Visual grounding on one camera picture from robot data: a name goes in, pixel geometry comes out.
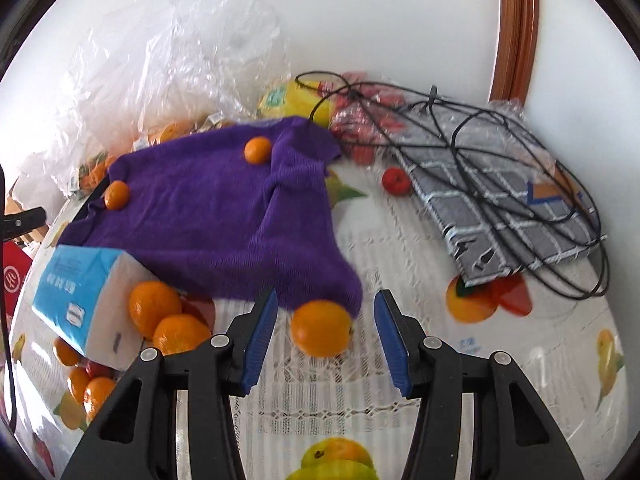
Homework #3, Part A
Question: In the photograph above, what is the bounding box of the blue white tissue pack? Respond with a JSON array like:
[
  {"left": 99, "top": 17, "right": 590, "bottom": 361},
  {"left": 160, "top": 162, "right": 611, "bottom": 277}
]
[{"left": 31, "top": 246, "right": 156, "bottom": 372}]

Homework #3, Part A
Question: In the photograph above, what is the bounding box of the red box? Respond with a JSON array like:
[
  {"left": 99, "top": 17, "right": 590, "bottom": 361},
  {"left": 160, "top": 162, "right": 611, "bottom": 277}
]
[{"left": 0, "top": 242, "right": 33, "bottom": 306}]

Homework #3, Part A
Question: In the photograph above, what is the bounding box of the grey checked cloth package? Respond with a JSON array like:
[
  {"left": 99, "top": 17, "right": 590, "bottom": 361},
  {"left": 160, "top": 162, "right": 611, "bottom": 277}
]
[{"left": 395, "top": 100, "right": 608, "bottom": 286}]

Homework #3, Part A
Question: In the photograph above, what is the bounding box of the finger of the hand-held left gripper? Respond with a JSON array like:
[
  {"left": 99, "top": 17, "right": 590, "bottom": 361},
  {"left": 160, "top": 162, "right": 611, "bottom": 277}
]
[{"left": 0, "top": 207, "right": 47, "bottom": 240}]

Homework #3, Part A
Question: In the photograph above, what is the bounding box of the white plastic bag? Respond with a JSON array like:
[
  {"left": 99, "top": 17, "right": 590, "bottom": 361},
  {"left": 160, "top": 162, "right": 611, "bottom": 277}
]
[{"left": 20, "top": 85, "right": 101, "bottom": 196}]

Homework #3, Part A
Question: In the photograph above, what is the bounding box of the labelled plastic bag of oranges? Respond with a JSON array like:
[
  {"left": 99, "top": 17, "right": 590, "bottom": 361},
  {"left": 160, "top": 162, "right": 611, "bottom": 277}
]
[{"left": 131, "top": 112, "right": 241, "bottom": 156}]

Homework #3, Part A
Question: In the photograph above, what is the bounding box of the large clear plastic bag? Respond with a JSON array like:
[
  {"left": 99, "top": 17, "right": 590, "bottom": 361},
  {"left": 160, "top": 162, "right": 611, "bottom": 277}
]
[{"left": 65, "top": 0, "right": 296, "bottom": 131}]

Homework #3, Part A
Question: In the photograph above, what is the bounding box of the bag of red snacks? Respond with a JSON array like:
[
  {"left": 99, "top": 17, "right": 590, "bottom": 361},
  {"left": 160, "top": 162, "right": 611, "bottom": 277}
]
[{"left": 327, "top": 72, "right": 416, "bottom": 166}]

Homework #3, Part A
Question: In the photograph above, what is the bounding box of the purple towel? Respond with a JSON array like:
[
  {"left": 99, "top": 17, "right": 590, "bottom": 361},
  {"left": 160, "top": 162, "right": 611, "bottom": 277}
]
[{"left": 57, "top": 116, "right": 364, "bottom": 318}]

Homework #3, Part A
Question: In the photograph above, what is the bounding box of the fruit print tablecloth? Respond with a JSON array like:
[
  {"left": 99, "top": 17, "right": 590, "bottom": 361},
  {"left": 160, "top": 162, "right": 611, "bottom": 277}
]
[{"left": 10, "top": 160, "right": 628, "bottom": 480}]

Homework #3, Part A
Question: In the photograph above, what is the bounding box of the yellow pomelo with green label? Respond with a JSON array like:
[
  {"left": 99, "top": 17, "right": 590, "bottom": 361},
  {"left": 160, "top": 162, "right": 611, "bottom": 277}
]
[{"left": 257, "top": 80, "right": 341, "bottom": 128}]

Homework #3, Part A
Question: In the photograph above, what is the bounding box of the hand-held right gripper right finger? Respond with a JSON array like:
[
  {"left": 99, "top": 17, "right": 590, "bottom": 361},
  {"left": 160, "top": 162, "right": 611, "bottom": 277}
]
[{"left": 373, "top": 289, "right": 586, "bottom": 480}]

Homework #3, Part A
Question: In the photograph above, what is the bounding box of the black cable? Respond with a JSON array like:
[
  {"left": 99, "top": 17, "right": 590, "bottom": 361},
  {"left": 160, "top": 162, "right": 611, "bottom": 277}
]
[{"left": 295, "top": 71, "right": 611, "bottom": 300}]

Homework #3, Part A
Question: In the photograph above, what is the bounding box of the small red fruit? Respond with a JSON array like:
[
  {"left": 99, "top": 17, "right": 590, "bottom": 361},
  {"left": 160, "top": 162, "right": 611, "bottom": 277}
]
[{"left": 382, "top": 167, "right": 412, "bottom": 196}]

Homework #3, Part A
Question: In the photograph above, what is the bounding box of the wooden door frame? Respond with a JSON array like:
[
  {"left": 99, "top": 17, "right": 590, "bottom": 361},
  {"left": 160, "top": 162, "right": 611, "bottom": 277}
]
[{"left": 489, "top": 0, "right": 540, "bottom": 103}]

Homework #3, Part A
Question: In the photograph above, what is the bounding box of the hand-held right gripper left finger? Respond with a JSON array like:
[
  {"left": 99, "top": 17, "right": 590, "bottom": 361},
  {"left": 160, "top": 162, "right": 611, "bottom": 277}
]
[{"left": 60, "top": 286, "right": 279, "bottom": 480}]

